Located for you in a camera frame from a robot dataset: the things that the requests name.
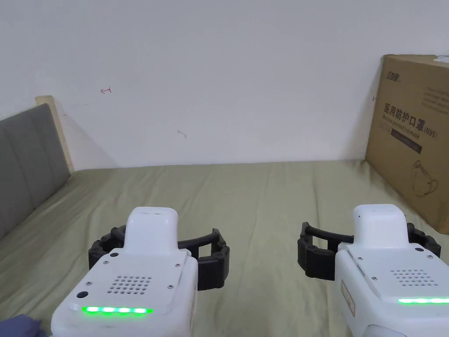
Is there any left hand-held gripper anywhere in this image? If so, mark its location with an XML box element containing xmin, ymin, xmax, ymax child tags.
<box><xmin>51</xmin><ymin>207</ymin><xmax>231</xmax><ymax>337</ymax></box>

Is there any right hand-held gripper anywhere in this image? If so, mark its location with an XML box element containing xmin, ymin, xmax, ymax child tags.
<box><xmin>297</xmin><ymin>204</ymin><xmax>449</xmax><ymax>337</ymax></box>

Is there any bed with pale green sheet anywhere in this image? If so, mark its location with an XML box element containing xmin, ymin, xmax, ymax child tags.
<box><xmin>0</xmin><ymin>159</ymin><xmax>449</xmax><ymax>337</ymax></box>

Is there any brown cardboard carton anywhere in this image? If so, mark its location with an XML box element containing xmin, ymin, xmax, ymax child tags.
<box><xmin>364</xmin><ymin>54</ymin><xmax>449</xmax><ymax>234</ymax></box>

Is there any grey padded headboard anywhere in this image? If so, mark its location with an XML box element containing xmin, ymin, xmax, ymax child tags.
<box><xmin>0</xmin><ymin>95</ymin><xmax>75</xmax><ymax>239</ymax></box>

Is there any dark blue garment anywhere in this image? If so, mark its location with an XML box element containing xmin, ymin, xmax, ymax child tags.
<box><xmin>0</xmin><ymin>314</ymin><xmax>44</xmax><ymax>337</ymax></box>

